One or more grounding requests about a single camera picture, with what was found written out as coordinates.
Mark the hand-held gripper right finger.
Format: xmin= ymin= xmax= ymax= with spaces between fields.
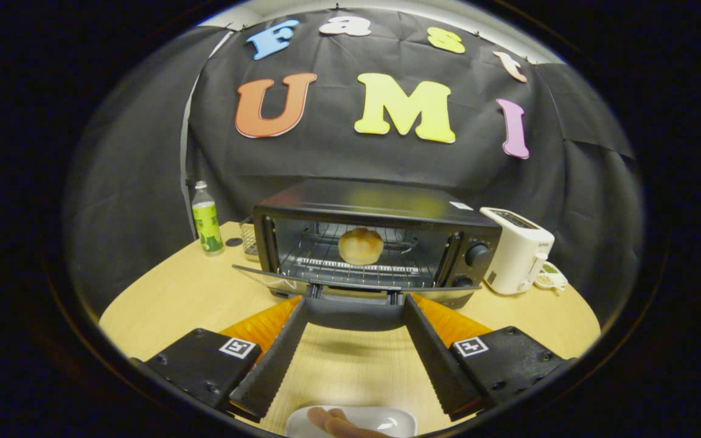
xmin=402 ymin=293 xmax=576 ymax=422

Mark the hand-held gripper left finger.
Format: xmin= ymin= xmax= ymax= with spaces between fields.
xmin=130 ymin=296 xmax=309 ymax=423

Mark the round bread roll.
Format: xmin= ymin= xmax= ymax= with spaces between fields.
xmin=338 ymin=227 xmax=385 ymax=266

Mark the black toaster oven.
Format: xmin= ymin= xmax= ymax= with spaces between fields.
xmin=232 ymin=178 xmax=503 ymax=332

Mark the white toaster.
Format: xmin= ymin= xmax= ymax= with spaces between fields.
xmin=480 ymin=207 xmax=556 ymax=296

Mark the white plate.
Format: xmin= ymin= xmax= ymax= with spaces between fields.
xmin=285 ymin=405 xmax=418 ymax=438

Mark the white divided snack dish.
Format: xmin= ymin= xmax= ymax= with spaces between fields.
xmin=534 ymin=262 xmax=569 ymax=291

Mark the green label plastic bottle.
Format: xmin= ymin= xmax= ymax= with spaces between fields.
xmin=191 ymin=180 xmax=225 ymax=256

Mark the small wire mesh basket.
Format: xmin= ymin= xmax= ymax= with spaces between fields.
xmin=240 ymin=218 xmax=260 ymax=261

